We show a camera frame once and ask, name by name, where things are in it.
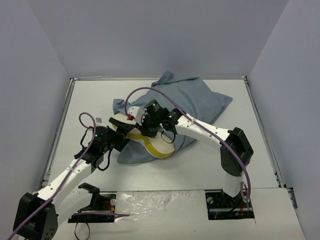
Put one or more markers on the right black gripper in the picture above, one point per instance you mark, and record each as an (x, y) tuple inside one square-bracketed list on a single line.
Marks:
[(150, 128)]

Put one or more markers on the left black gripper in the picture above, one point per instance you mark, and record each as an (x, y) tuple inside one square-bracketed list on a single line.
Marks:
[(119, 139)]

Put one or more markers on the cream white pillow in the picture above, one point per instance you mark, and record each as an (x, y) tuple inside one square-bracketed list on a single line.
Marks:
[(155, 142)]

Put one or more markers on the striped pillowcase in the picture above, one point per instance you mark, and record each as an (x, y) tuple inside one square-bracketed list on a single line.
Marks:
[(191, 94)]

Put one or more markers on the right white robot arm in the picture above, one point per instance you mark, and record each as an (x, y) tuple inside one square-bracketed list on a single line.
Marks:
[(235, 150)]

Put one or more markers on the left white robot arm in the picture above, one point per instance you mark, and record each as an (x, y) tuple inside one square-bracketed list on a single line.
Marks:
[(39, 215)]

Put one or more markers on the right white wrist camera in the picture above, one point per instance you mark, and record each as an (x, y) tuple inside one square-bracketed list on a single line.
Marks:
[(135, 112)]

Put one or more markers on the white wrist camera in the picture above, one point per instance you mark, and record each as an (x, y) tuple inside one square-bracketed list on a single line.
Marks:
[(135, 112), (98, 120)]

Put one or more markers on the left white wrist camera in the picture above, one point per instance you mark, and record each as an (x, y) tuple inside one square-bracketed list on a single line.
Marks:
[(98, 120)]

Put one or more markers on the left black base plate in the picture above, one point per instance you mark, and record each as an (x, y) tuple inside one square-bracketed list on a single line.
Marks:
[(106, 203)]

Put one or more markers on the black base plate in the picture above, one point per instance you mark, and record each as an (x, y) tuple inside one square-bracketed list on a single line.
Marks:
[(221, 206), (106, 203)]

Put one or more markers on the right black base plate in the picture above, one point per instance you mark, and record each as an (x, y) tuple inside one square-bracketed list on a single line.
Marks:
[(221, 206)]

